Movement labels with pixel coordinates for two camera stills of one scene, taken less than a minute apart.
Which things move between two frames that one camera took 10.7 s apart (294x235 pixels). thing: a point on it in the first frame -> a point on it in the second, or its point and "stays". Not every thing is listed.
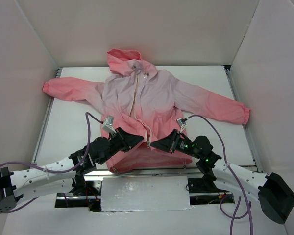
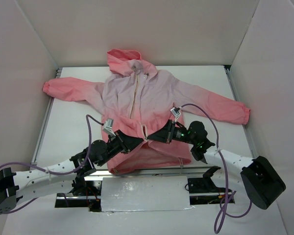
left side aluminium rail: [35, 156] stays
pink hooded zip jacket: [149, 102] stays
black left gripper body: [120, 138] stays
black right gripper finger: [164, 144] -> [162, 135]
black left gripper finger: [132, 140] stays
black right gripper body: [174, 141] -> [168, 132]
